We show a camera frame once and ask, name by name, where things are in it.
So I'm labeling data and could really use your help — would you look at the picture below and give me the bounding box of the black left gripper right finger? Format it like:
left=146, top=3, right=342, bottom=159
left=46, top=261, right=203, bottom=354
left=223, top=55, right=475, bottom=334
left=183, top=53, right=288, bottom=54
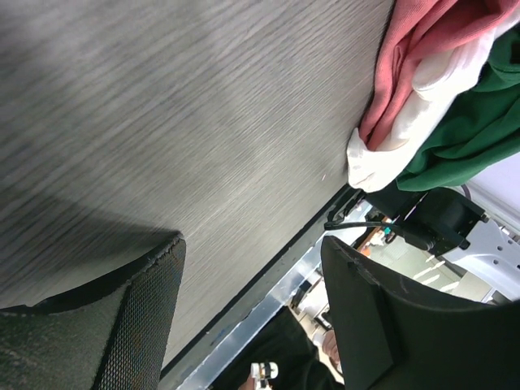
left=321, top=236, right=519, bottom=389

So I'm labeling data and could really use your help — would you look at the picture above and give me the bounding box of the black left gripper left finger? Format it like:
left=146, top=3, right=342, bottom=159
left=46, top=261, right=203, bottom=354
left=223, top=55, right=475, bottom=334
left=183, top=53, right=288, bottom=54
left=1, top=232, right=186, bottom=389

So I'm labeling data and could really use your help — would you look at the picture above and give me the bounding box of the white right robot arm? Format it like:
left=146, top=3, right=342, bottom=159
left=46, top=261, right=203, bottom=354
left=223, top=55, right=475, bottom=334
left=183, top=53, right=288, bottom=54
left=324, top=184, right=519, bottom=304

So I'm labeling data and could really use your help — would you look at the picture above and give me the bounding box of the folded white t shirt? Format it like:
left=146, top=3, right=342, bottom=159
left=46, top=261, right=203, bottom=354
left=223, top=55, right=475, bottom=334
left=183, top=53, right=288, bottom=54
left=346, top=9, right=519, bottom=193

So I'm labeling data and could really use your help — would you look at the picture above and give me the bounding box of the folded green t shirt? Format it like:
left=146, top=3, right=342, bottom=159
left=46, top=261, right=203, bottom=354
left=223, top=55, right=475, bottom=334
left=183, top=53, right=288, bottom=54
left=396, top=25, right=519, bottom=192

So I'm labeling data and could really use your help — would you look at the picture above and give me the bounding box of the folded pink t shirt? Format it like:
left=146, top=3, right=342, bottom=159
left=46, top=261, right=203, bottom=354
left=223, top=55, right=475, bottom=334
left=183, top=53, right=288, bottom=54
left=359, top=0, right=519, bottom=150

